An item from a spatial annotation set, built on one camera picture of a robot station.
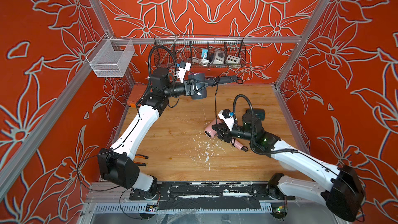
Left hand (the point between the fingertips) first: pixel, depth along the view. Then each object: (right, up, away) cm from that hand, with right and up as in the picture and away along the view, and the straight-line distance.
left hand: (204, 84), depth 65 cm
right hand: (+3, -20, +5) cm, 21 cm away
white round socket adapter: (+11, +19, +25) cm, 33 cm away
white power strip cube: (+19, +18, +29) cm, 39 cm away
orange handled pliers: (-34, -38, +18) cm, 54 cm away
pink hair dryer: (+19, -32, +20) cm, 42 cm away
